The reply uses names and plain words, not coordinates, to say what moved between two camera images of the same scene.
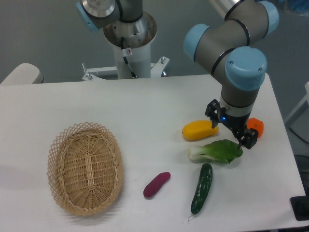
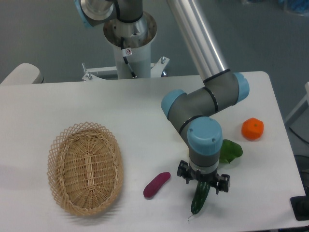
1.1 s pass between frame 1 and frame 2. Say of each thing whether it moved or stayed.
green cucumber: stayed
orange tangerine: stayed
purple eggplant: stayed
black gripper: moved
